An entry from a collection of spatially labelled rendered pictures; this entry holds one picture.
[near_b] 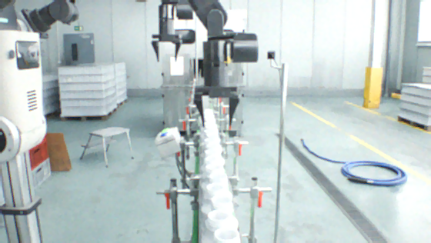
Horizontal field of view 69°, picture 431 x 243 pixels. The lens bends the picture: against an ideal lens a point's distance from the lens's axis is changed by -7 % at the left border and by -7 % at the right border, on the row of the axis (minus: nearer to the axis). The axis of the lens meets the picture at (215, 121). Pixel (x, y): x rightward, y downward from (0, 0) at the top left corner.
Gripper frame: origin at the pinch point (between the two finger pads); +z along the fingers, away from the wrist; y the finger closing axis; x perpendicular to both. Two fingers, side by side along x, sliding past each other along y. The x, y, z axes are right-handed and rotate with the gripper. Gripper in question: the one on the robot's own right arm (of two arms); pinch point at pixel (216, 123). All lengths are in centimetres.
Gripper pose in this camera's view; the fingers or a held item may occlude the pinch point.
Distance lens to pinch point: 80.9
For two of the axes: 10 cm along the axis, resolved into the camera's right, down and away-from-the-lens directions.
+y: 10.0, -0.3, 0.4
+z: 0.2, 9.8, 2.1
